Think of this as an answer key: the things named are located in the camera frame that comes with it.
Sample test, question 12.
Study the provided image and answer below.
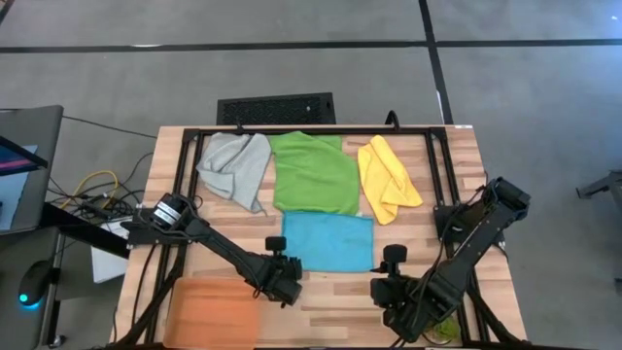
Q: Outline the small potted succulent plant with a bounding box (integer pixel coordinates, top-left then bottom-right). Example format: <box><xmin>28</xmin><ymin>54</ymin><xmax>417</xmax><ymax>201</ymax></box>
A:
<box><xmin>423</xmin><ymin>314</ymin><xmax>462</xmax><ymax>344</ymax></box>

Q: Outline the blue microfiber towel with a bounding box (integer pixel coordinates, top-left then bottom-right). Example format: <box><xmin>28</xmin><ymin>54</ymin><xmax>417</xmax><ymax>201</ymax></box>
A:
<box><xmin>281</xmin><ymin>210</ymin><xmax>376</xmax><ymax>274</ymax></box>

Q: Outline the grey stand leg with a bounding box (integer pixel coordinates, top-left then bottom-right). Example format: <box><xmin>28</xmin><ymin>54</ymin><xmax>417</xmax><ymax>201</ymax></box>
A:
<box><xmin>575</xmin><ymin>168</ymin><xmax>622</xmax><ymax>201</ymax></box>

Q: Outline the black cable bundle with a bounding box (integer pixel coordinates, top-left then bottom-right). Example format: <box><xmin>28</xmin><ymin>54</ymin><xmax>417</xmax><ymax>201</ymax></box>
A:
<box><xmin>48</xmin><ymin>151</ymin><xmax>156</xmax><ymax>223</ymax></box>

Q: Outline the black perforated floor grille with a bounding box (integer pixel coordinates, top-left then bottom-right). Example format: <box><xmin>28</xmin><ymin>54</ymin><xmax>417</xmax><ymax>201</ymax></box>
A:
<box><xmin>216</xmin><ymin>91</ymin><xmax>337</xmax><ymax>126</ymax></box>

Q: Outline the grey side desk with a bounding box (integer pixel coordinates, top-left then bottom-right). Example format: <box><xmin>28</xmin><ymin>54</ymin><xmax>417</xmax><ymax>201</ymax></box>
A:
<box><xmin>0</xmin><ymin>226</ymin><xmax>67</xmax><ymax>350</ymax></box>

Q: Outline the black computer mouse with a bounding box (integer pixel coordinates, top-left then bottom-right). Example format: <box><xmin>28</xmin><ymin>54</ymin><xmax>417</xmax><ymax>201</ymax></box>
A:
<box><xmin>17</xmin><ymin>259</ymin><xmax>54</xmax><ymax>310</ymax></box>

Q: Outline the black desk bar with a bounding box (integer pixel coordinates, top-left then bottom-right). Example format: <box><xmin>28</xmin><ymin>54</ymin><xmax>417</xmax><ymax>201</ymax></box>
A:
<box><xmin>41</xmin><ymin>201</ymin><xmax>131</xmax><ymax>260</ymax></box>

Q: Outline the white paper sheet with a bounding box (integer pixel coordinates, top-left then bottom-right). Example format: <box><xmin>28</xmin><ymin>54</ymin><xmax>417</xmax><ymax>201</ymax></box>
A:
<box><xmin>90</xmin><ymin>217</ymin><xmax>131</xmax><ymax>285</ymax></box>

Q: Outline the green microfiber towel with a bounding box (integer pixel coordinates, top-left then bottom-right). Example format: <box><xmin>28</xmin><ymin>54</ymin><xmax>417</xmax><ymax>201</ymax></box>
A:
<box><xmin>268</xmin><ymin>130</ymin><xmax>362</xmax><ymax>217</ymax></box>

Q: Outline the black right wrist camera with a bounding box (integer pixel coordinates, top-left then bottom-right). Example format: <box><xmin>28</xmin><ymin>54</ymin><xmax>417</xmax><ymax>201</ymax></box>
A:
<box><xmin>382</xmin><ymin>243</ymin><xmax>409</xmax><ymax>267</ymax></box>

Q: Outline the yellow microfiber towel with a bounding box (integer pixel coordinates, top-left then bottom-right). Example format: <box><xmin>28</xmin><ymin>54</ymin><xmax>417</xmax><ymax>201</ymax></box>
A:
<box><xmin>357</xmin><ymin>134</ymin><xmax>425</xmax><ymax>227</ymax></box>

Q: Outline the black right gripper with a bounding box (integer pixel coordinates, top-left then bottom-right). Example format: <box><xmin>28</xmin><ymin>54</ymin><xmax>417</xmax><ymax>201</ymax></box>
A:
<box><xmin>370</xmin><ymin>264</ymin><xmax>419</xmax><ymax>312</ymax></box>

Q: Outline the grey laptop computer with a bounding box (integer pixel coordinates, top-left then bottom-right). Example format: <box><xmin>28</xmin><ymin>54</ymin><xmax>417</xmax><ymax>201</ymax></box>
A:
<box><xmin>0</xmin><ymin>104</ymin><xmax>65</xmax><ymax>237</ymax></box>

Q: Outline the grey waffle microfiber towel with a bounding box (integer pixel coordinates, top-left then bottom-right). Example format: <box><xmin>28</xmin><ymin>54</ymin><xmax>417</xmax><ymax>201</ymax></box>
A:
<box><xmin>194</xmin><ymin>131</ymin><xmax>273</xmax><ymax>216</ymax></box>

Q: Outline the yellow cable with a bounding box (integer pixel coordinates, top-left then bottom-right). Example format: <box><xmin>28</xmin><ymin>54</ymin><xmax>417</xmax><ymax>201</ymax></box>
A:
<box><xmin>58</xmin><ymin>169</ymin><xmax>120</xmax><ymax>211</ymax></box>

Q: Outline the orange plastic bin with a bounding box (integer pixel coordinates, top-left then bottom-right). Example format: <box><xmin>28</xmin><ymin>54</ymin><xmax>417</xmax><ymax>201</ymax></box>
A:
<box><xmin>162</xmin><ymin>276</ymin><xmax>262</xmax><ymax>350</ymax></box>

